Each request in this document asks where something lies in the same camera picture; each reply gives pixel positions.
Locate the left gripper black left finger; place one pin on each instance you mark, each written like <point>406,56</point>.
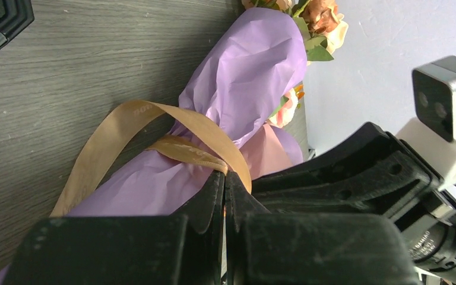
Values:
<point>182,248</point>

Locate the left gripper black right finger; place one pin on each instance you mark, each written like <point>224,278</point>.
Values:
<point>320,248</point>

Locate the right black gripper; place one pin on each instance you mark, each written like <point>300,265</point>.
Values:
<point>371,172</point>

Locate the purple flower bouquet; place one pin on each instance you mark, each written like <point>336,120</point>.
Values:
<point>148,159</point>

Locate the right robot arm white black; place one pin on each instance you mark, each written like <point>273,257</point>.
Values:
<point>434,249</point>

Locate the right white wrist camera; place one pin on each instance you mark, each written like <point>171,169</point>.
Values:
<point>432,133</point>

